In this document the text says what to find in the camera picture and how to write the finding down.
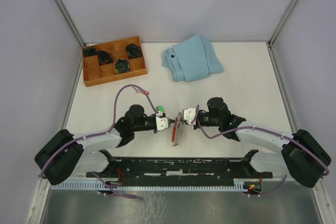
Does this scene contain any black rolled belt front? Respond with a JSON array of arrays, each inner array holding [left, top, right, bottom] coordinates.
[[114, 59, 131, 74]]

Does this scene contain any key with red tag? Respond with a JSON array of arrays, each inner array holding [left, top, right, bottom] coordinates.
[[132, 87, 150, 95]]

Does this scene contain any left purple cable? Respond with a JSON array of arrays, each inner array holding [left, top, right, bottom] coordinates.
[[40, 84, 162, 200]]

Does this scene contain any purple cable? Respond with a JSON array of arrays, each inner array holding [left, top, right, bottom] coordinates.
[[40, 84, 162, 200], [193, 104, 331, 198]]

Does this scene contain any red handled metal keyring holder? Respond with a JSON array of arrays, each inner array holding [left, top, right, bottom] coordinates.
[[172, 112, 183, 147]]

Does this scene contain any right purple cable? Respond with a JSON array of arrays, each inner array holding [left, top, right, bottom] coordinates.
[[193, 104, 331, 198]]

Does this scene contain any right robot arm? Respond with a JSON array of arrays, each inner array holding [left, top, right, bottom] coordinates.
[[182, 97, 331, 188]]

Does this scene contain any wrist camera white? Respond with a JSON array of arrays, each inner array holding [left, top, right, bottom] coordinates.
[[182, 108, 198, 125], [155, 116, 166, 131]]

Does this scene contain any light blue folded cloth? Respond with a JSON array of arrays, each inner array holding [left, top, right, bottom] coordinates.
[[162, 35, 224, 82]]

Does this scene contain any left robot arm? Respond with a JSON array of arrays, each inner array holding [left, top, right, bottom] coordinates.
[[34, 104, 174, 185]]

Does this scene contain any black rolled belt right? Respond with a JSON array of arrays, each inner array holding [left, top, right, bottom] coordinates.
[[126, 43, 142, 59]]

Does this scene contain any right aluminium frame post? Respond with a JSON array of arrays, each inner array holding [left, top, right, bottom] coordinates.
[[268, 0, 300, 47]]

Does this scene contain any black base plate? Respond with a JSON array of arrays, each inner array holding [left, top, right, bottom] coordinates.
[[98, 157, 273, 186]]

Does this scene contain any white slotted cable duct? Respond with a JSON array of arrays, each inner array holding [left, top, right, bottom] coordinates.
[[49, 179, 249, 193]]

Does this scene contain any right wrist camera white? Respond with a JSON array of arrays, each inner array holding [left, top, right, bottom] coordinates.
[[182, 108, 198, 125]]

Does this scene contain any black rolled belt middle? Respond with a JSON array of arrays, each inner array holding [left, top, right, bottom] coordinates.
[[97, 50, 113, 66]]

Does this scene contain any black rolled belt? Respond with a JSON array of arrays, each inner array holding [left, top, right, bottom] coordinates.
[[114, 59, 131, 74], [126, 43, 142, 59], [82, 46, 97, 58], [97, 50, 113, 66]]

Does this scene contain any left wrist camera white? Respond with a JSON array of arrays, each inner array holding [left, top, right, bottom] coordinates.
[[155, 116, 166, 131]]

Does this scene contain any black rolled belt far left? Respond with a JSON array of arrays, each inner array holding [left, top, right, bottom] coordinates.
[[82, 46, 97, 58]]

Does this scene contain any key with green tag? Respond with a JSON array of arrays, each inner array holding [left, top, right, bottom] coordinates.
[[155, 105, 165, 113]]

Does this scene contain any aluminium frame post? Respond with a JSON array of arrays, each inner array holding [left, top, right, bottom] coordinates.
[[53, 0, 86, 46], [268, 0, 300, 47]]

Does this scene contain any wooden compartment tray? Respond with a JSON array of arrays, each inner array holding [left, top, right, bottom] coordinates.
[[82, 36, 148, 87]]

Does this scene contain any left aluminium frame post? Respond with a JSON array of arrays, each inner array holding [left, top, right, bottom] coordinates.
[[53, 0, 86, 46]]

